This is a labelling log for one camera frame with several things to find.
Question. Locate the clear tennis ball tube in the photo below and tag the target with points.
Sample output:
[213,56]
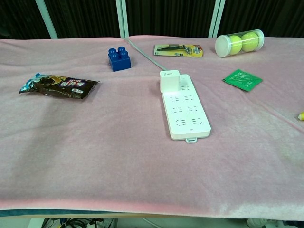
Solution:
[222,46]

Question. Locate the white power strip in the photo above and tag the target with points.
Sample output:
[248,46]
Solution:
[187,116]

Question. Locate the razor in yellow blister pack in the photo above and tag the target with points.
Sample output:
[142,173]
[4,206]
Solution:
[178,50]

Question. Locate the yellow tennis ball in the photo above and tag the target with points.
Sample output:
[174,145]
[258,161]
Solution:
[250,42]
[236,44]

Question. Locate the blue toy brick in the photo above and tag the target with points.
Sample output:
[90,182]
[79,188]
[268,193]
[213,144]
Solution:
[120,61]

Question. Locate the yellow banana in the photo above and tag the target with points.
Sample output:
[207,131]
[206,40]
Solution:
[301,116]

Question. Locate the green tea sachet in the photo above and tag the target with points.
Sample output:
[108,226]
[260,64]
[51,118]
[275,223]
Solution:
[242,80]

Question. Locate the brown chocolate snack packet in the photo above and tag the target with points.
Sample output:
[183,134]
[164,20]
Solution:
[59,86]

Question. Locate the white frame post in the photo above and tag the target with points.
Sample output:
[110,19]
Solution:
[216,19]
[47,20]
[122,19]

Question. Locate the white charger block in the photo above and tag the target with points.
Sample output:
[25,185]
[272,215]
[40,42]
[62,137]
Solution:
[169,82]

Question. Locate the pink table cloth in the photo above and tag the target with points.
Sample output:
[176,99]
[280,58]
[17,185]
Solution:
[95,154]

